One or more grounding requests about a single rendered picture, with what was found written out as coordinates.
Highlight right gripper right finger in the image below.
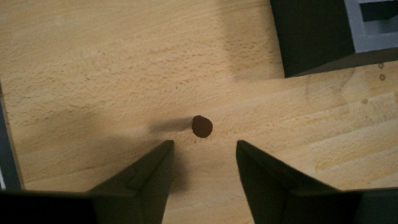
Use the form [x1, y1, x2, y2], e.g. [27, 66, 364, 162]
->
[236, 140, 398, 224]

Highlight dark brown cylindrical peg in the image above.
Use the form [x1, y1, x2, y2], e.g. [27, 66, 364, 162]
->
[192, 115, 213, 138]

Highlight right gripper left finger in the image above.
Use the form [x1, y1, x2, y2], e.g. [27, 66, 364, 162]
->
[0, 140, 174, 224]

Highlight dark grey open box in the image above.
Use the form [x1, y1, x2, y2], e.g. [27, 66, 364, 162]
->
[270, 0, 398, 78]

